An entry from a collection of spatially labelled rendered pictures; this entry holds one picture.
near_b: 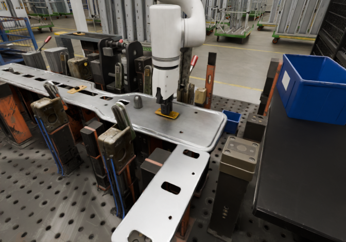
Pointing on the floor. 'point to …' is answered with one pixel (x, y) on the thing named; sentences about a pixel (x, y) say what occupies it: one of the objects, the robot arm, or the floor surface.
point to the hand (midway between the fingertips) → (167, 107)
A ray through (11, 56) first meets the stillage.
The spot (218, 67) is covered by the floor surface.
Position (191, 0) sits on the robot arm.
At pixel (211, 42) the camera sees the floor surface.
